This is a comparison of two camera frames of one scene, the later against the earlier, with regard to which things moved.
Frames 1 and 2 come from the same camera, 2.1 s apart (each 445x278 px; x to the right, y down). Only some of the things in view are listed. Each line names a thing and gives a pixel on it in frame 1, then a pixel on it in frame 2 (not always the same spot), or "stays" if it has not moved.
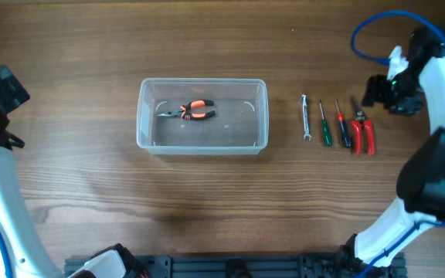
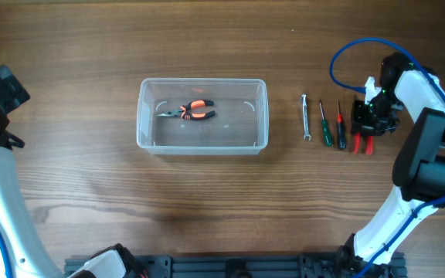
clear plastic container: [202, 116] stays
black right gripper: [375, 92] → [359, 124]
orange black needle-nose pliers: [181, 113] stays
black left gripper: [4, 86] stays
